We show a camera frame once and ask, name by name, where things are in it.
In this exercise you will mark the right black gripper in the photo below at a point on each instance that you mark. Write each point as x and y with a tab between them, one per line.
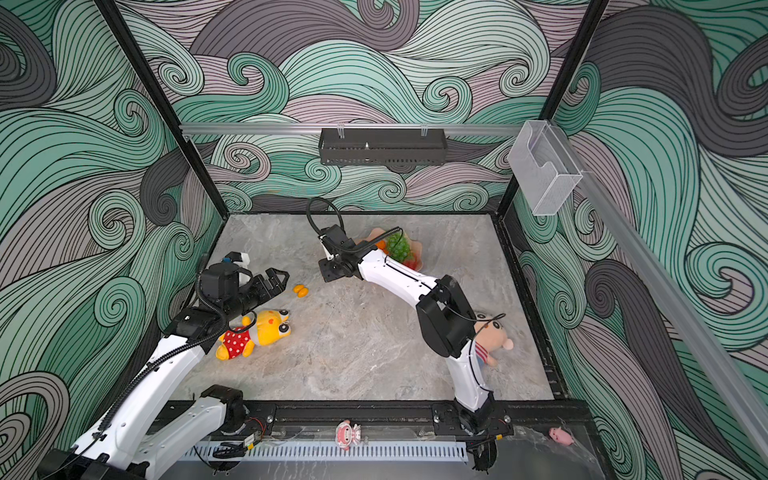
326	270

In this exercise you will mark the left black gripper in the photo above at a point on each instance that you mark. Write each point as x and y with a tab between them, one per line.
266	293

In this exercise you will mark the green fake grape bunch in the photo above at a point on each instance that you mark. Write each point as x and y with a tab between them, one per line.
398	247

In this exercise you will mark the red fake strawberry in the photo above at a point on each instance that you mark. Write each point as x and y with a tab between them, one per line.
412	263

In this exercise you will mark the pink scalloped fruit bowl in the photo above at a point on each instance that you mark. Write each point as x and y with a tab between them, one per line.
416	249

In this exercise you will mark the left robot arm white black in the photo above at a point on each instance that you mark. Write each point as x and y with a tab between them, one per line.
119	445

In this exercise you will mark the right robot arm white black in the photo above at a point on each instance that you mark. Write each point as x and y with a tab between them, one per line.
448	324

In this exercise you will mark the pink boy plush doll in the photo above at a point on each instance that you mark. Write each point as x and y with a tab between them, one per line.
490	336

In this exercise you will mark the pink pig figurine centre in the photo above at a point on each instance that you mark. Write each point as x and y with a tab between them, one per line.
348	434

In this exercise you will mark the pink pig figurine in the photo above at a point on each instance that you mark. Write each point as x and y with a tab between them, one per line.
348	434
561	436

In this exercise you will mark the pink pig figurine right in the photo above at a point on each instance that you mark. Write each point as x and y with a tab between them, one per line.
561	436

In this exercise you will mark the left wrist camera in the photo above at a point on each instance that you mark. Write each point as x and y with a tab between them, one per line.
226	279

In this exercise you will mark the black wall tray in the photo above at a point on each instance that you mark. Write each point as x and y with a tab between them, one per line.
390	148

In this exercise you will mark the aluminium rail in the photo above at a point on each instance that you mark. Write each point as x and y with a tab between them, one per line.
276	128

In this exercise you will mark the white slotted cable duct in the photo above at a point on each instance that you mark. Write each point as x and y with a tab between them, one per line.
328	451

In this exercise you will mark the clear acrylic wall box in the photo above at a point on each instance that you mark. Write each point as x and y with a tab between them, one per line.
545	166

